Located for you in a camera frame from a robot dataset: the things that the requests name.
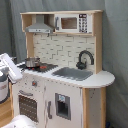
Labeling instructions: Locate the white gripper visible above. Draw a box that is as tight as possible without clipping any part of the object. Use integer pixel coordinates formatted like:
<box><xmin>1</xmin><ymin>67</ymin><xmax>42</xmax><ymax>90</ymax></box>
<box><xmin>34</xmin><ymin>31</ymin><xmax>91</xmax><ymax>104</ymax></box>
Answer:
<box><xmin>0</xmin><ymin>53</ymin><xmax>22</xmax><ymax>83</ymax></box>

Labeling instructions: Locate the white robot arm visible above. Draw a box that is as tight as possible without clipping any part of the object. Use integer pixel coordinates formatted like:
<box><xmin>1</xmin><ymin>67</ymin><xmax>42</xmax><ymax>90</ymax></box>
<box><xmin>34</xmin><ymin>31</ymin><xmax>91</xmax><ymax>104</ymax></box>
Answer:
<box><xmin>0</xmin><ymin>53</ymin><xmax>36</xmax><ymax>128</ymax></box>

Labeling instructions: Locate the wooden toy kitchen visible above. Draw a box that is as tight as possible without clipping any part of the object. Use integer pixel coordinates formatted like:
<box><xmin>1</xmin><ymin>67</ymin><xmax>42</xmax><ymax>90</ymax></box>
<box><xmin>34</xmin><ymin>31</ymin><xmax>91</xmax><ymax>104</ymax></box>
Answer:
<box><xmin>12</xmin><ymin>10</ymin><xmax>115</xmax><ymax>128</ymax></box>

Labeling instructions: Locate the silver toy pot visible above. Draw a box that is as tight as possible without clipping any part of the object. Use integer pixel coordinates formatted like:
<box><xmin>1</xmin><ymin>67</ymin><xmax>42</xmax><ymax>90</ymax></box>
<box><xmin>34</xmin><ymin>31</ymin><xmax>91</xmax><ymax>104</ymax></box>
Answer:
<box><xmin>25</xmin><ymin>57</ymin><xmax>40</xmax><ymax>68</ymax></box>

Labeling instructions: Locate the right red stove knob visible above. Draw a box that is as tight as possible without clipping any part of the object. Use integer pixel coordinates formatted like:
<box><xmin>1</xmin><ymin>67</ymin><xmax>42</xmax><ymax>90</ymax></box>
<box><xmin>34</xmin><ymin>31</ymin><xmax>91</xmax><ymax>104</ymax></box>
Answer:
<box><xmin>32</xmin><ymin>81</ymin><xmax>37</xmax><ymax>87</ymax></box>

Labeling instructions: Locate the black toy stovetop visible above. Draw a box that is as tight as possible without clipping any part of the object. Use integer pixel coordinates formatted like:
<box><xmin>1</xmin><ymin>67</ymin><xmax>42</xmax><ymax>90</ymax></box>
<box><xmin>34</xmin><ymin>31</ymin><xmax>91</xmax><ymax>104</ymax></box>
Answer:
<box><xmin>19</xmin><ymin>63</ymin><xmax>56</xmax><ymax>72</ymax></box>

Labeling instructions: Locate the toy oven door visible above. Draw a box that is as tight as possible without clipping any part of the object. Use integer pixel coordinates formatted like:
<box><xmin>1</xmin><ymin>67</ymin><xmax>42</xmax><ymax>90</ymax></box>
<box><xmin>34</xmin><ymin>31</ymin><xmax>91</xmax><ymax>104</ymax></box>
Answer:
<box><xmin>18</xmin><ymin>90</ymin><xmax>38</xmax><ymax>123</ymax></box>

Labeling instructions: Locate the grey range hood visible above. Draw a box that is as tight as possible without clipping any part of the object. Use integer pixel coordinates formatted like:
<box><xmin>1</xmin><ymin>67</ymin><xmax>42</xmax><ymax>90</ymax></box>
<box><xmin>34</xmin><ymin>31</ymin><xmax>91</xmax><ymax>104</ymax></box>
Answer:
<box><xmin>25</xmin><ymin>15</ymin><xmax>53</xmax><ymax>34</ymax></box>

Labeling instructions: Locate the cabinet door with dispenser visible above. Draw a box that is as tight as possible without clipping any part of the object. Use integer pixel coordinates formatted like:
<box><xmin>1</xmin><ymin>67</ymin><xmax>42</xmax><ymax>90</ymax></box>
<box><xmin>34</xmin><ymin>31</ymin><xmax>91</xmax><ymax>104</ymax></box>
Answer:
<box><xmin>45</xmin><ymin>81</ymin><xmax>81</xmax><ymax>128</ymax></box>

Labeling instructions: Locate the grey toy sink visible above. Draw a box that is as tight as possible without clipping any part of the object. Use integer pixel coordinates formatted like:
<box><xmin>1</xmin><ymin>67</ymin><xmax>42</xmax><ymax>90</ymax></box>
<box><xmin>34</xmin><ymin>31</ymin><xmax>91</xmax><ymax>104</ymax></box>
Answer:
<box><xmin>53</xmin><ymin>67</ymin><xmax>92</xmax><ymax>81</ymax></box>

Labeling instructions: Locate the black toy faucet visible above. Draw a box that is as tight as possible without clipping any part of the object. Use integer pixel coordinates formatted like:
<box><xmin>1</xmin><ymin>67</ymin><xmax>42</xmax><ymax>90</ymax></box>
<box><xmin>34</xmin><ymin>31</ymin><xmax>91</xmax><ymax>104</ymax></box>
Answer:
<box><xmin>76</xmin><ymin>50</ymin><xmax>94</xmax><ymax>70</ymax></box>

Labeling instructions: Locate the toy microwave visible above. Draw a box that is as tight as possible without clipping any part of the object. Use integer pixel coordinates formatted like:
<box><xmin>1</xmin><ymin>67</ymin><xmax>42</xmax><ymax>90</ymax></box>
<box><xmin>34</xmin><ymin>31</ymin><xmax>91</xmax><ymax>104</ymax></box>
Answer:
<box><xmin>55</xmin><ymin>14</ymin><xmax>92</xmax><ymax>33</ymax></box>

